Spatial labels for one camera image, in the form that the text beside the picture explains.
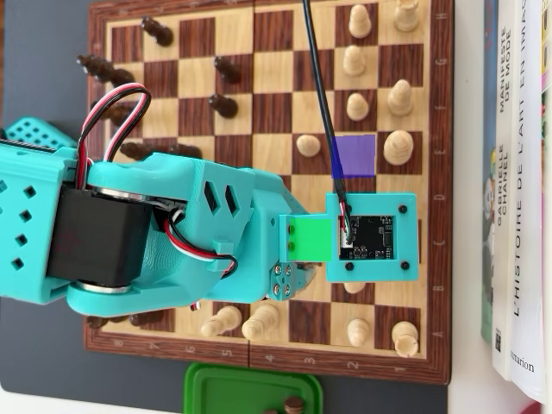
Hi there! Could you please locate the dark grey table mat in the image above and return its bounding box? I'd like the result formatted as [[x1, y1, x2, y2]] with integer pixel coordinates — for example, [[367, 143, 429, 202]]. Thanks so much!
[[0, 0, 449, 414]]

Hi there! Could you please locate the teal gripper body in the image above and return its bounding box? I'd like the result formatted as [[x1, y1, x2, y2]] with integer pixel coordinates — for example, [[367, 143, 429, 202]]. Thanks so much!
[[241, 170, 310, 303]]

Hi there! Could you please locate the white Gabrielle Chanel book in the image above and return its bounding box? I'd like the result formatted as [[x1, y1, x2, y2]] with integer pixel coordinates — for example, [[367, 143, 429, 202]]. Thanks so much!
[[491, 0, 521, 380]]

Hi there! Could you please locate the book with colourful page edge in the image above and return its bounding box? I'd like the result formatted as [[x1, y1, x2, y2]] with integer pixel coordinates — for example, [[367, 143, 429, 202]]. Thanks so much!
[[538, 0, 552, 405]]

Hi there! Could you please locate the light wooden king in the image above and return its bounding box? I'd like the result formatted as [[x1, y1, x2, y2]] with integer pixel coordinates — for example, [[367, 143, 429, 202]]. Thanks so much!
[[383, 129, 414, 166]]

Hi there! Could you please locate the red white black servo wire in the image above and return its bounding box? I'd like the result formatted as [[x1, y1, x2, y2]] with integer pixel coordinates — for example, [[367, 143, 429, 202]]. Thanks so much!
[[163, 209, 239, 277], [77, 81, 153, 191]]

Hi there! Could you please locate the wooden folding chess board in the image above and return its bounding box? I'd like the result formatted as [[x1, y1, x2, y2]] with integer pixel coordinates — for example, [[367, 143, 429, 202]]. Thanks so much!
[[81, 0, 453, 386]]

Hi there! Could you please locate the light wooden queen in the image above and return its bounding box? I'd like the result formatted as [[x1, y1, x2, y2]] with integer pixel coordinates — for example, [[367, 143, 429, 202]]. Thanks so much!
[[241, 304, 280, 341]]

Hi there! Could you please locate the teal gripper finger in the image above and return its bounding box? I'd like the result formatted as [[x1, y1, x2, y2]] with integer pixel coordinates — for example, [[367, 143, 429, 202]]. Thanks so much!
[[267, 260, 323, 303]]

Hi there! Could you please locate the black camera cable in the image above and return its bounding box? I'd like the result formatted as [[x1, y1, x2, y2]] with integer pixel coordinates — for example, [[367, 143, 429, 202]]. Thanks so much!
[[300, 0, 354, 247]]

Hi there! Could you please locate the teal illustrated book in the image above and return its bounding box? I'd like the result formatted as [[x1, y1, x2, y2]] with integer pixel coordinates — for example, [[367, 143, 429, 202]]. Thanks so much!
[[479, 0, 498, 346]]

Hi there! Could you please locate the light wooden rook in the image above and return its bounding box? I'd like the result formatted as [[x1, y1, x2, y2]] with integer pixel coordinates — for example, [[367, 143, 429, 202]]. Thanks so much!
[[394, 0, 419, 32], [391, 321, 419, 358]]

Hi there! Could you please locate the light wooden bishop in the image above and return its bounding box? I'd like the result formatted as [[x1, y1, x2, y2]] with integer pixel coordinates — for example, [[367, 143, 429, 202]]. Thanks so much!
[[200, 304, 242, 337], [386, 78, 413, 116]]

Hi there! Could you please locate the dark wooden king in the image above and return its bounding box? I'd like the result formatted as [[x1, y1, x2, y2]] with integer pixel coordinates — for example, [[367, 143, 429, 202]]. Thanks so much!
[[76, 54, 135, 87]]

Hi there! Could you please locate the pink round object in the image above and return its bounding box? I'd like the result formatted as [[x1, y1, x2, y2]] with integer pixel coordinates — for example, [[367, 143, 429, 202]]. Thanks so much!
[[517, 400, 552, 414]]

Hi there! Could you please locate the white art history book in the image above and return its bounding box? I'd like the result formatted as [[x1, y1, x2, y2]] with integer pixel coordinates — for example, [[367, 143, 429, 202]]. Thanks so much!
[[508, 0, 547, 402]]

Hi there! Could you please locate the dark wooden rook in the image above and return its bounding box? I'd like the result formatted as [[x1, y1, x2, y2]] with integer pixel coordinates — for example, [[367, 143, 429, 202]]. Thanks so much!
[[90, 101, 139, 127], [85, 316, 130, 329]]

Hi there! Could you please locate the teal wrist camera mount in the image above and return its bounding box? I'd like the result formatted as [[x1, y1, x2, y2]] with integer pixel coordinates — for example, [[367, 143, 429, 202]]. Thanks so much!
[[279, 191, 419, 284]]

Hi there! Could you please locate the dark wooden bishop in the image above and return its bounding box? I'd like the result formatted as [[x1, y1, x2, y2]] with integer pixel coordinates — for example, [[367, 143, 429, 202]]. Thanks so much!
[[119, 141, 157, 160]]

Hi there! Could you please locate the green plastic tray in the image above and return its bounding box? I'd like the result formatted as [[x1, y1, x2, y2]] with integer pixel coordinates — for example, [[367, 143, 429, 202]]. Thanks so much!
[[183, 361, 324, 414]]

